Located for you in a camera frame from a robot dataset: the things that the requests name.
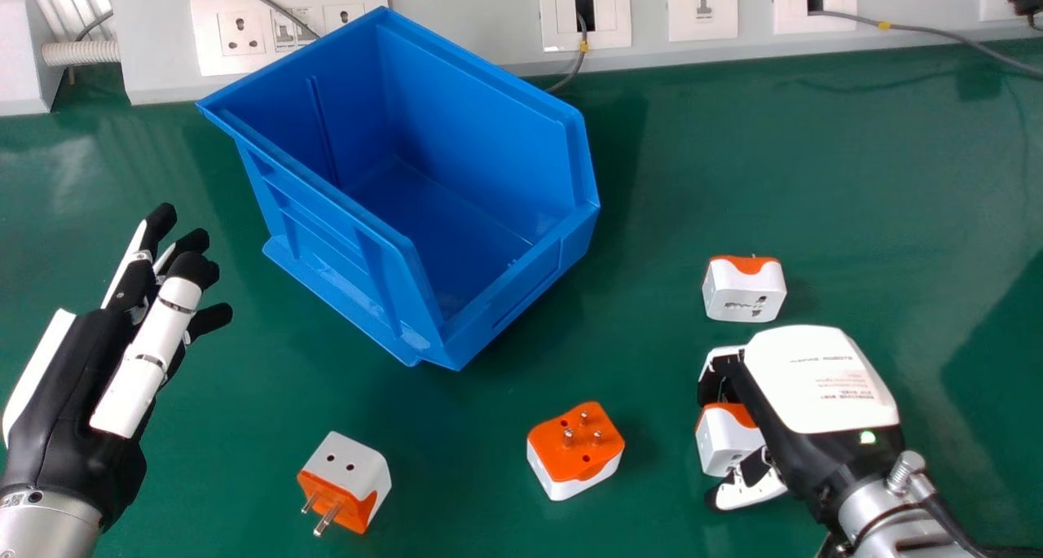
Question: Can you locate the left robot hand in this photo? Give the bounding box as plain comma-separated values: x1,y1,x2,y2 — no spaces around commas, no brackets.
0,203,235,533

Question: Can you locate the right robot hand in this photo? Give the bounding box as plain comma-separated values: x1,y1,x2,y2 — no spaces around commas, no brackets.
697,324,907,529

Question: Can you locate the white-and-orange plug adapter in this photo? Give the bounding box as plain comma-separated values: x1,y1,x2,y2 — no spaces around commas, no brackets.
695,403,767,478
702,255,788,323
297,431,392,538
526,402,626,502

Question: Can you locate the blue plastic bin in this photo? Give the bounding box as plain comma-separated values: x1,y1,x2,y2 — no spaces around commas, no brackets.
196,6,601,371

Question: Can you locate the white corrugated hose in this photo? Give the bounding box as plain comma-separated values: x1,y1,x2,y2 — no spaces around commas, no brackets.
42,39,121,67

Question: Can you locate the grey socket strip duct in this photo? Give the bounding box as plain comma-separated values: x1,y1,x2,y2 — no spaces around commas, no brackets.
112,0,1043,106

